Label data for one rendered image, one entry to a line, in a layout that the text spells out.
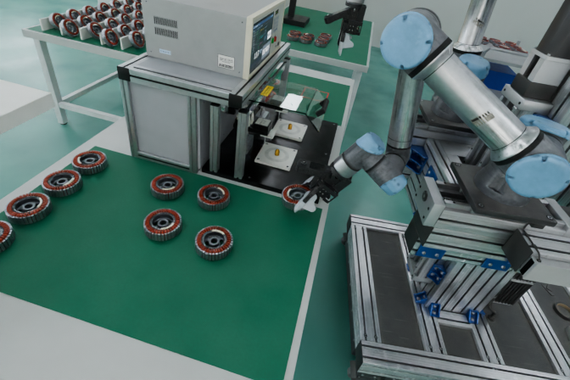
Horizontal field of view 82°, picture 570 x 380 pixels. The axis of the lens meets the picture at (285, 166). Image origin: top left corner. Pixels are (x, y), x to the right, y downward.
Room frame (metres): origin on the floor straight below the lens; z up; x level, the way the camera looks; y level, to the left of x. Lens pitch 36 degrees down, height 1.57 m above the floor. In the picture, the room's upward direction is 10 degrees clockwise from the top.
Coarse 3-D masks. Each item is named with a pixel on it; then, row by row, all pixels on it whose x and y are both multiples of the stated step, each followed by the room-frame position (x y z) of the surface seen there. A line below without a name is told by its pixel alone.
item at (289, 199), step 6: (288, 186) 0.91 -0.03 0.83; (294, 186) 0.91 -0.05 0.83; (300, 186) 0.91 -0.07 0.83; (282, 192) 0.87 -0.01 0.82; (288, 192) 0.87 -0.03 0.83; (294, 192) 0.90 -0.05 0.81; (300, 192) 0.90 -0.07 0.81; (282, 198) 0.84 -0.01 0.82; (288, 198) 0.83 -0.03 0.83; (294, 198) 0.86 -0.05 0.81; (300, 198) 0.86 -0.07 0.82; (288, 204) 0.82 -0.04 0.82; (294, 204) 0.81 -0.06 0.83
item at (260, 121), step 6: (258, 120) 1.16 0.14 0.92; (264, 120) 1.17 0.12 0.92; (270, 120) 1.18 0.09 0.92; (234, 126) 1.14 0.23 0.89; (252, 126) 1.15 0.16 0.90; (258, 126) 1.13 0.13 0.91; (264, 126) 1.13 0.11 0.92; (270, 126) 1.16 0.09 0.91; (258, 132) 1.13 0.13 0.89; (264, 132) 1.13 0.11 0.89; (270, 132) 1.16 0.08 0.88; (276, 132) 1.18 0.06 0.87
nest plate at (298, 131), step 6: (282, 120) 1.46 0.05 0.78; (288, 120) 1.47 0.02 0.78; (276, 126) 1.39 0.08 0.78; (282, 126) 1.40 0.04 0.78; (294, 126) 1.42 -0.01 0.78; (300, 126) 1.43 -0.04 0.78; (306, 126) 1.44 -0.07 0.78; (282, 132) 1.34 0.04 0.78; (288, 132) 1.35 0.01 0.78; (294, 132) 1.36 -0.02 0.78; (300, 132) 1.37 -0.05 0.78; (288, 138) 1.32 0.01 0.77; (294, 138) 1.31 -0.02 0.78; (300, 138) 1.32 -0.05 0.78
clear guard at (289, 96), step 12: (264, 84) 1.20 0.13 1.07; (276, 84) 1.22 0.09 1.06; (288, 84) 1.24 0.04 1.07; (300, 84) 1.26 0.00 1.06; (252, 96) 1.07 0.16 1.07; (264, 96) 1.09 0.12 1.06; (276, 96) 1.11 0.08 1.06; (288, 96) 1.13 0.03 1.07; (300, 96) 1.15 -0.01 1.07; (312, 96) 1.17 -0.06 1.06; (288, 108) 1.03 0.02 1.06; (300, 108) 1.05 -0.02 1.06; (312, 108) 1.09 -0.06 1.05; (312, 120) 1.02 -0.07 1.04
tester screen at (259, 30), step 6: (270, 18) 1.30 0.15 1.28; (258, 24) 1.15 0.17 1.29; (264, 24) 1.23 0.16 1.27; (270, 24) 1.31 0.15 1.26; (258, 30) 1.16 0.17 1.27; (264, 30) 1.23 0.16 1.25; (258, 36) 1.17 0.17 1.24; (252, 42) 1.10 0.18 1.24; (258, 42) 1.17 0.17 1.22; (264, 42) 1.25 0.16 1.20; (270, 42) 1.34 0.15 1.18; (252, 48) 1.11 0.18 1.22; (258, 48) 1.18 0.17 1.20; (252, 54) 1.12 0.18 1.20; (252, 60) 1.12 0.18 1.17
